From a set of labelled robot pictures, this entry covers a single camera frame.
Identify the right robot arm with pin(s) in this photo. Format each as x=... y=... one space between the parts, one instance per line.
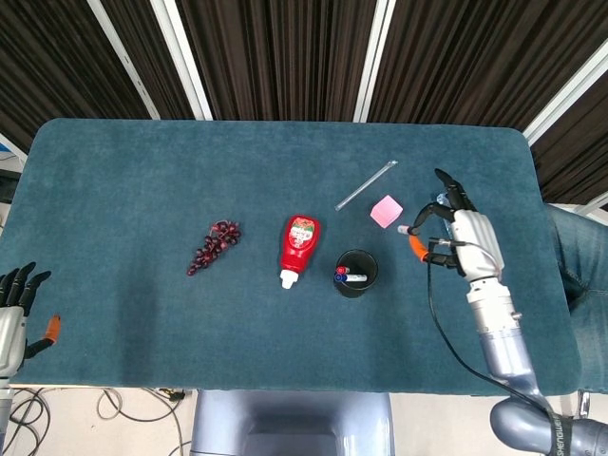
x=503 y=342

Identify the small pale cube block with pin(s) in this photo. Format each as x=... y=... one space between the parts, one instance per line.
x=387 y=211

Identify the teal fabric tablecloth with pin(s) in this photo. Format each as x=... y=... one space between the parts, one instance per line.
x=237 y=323

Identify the blue jeans leg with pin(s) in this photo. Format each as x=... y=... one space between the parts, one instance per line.
x=586 y=266

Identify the blue marker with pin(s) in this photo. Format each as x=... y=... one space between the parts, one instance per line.
x=339 y=279

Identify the dark red grape bunch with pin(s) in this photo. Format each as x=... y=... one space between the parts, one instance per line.
x=216 y=244

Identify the dark brown pleated curtain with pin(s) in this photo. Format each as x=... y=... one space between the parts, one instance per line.
x=285 y=52

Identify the black mesh pen holder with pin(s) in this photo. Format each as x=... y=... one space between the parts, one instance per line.
x=356 y=290

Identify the grey blue robot torso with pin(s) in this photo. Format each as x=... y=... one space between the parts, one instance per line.
x=290 y=423

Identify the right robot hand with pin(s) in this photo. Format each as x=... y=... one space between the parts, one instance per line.
x=475 y=237

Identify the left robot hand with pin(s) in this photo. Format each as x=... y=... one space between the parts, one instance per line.
x=12 y=323

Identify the white frame post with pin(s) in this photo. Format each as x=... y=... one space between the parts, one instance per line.
x=374 y=57
x=123 y=57
x=565 y=92
x=183 y=57

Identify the black marker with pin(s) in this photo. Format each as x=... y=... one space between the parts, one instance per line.
x=403 y=230

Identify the red ketchup squeeze bottle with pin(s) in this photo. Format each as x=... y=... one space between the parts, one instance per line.
x=299 y=247

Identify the red marker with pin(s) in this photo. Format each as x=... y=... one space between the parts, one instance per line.
x=341 y=270

